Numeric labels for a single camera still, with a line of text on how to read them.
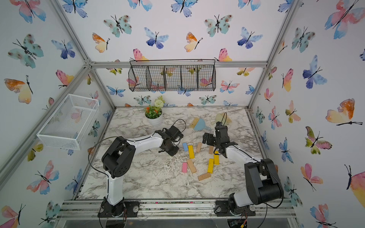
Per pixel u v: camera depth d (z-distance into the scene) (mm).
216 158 913
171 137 750
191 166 887
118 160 514
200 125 1080
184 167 889
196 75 982
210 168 883
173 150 845
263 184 432
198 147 959
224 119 1145
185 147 961
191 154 934
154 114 959
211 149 956
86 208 758
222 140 706
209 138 825
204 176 845
